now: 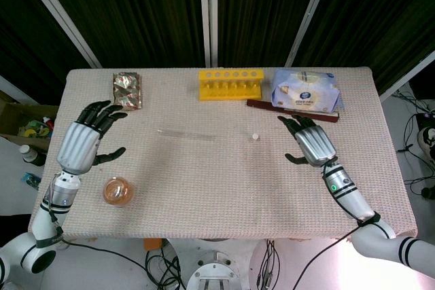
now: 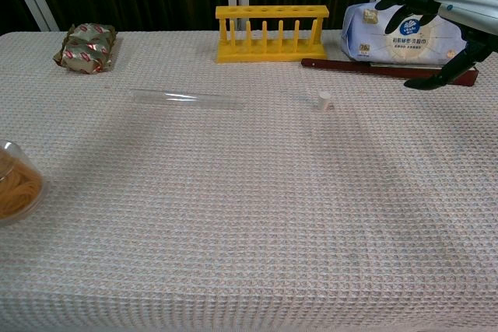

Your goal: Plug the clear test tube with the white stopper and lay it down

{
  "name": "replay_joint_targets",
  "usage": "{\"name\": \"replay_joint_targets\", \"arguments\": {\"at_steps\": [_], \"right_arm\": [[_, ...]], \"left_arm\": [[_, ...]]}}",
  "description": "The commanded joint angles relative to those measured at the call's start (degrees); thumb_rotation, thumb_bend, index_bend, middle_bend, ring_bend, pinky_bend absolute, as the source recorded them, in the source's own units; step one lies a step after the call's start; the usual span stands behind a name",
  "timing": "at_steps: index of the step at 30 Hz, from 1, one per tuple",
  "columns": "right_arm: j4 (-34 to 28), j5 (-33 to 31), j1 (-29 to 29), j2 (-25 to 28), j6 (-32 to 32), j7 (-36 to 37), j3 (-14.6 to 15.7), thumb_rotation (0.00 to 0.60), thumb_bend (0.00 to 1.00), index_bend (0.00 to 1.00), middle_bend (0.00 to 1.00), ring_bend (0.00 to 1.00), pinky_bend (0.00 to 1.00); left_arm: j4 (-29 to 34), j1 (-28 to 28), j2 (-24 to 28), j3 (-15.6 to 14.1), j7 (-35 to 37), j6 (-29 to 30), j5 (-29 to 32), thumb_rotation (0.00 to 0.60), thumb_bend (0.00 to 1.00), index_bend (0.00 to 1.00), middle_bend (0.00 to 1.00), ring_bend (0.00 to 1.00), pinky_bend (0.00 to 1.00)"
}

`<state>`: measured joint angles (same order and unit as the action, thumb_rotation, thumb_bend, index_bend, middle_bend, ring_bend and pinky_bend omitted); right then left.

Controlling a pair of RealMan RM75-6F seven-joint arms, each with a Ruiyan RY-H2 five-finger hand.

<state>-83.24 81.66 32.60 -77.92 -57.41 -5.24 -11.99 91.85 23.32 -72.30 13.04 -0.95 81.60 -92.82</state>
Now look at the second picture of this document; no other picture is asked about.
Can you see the yellow plastic test tube rack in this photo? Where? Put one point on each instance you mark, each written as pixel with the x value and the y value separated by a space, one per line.
pixel 268 52

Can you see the pink waffle tablecloth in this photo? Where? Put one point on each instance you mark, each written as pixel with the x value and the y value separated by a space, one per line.
pixel 249 211

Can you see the clear glass test tube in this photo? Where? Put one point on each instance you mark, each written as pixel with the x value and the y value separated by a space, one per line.
pixel 183 98

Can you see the blue white tissue pack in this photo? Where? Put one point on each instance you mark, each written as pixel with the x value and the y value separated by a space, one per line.
pixel 412 44

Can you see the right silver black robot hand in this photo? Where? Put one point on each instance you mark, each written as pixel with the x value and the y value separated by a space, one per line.
pixel 467 9

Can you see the white tube stopper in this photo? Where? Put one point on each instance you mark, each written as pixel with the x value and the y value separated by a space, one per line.
pixel 323 100

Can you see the dark red wooden stick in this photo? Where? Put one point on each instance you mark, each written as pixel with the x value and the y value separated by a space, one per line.
pixel 350 66

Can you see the clear jar of rubber bands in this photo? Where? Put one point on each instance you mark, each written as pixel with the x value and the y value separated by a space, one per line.
pixel 17 192

